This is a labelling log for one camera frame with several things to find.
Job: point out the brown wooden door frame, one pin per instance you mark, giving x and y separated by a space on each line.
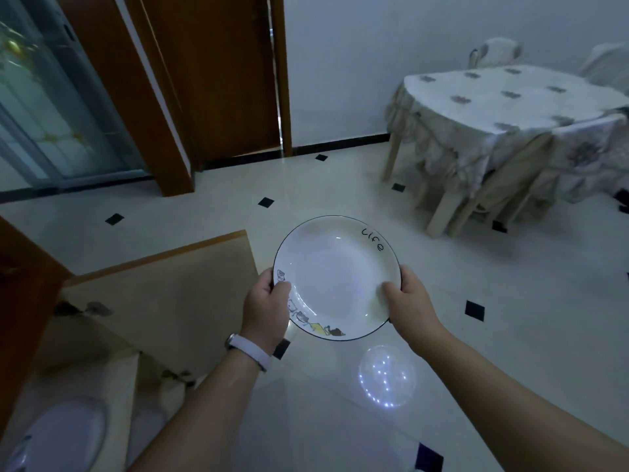
123 93

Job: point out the smartwatch with white band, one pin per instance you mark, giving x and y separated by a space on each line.
248 349

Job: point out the glass sliding door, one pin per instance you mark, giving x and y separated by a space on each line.
49 103

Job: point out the brown wooden cabinet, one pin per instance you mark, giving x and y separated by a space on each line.
24 299

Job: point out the cream floral tablecloth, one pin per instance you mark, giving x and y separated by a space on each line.
491 103

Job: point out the brown wooden door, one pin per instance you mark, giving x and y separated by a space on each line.
221 78

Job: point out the person's left hand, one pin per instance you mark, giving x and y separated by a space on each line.
265 314

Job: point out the metal door hinge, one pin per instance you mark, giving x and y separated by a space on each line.
177 376
83 309

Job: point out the cloth-covered dining table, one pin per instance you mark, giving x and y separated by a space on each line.
391 157

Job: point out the person's left forearm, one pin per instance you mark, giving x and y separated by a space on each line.
196 417

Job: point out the person's right forearm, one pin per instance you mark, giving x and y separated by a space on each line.
516 403

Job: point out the person's right hand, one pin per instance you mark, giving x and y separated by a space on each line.
415 314

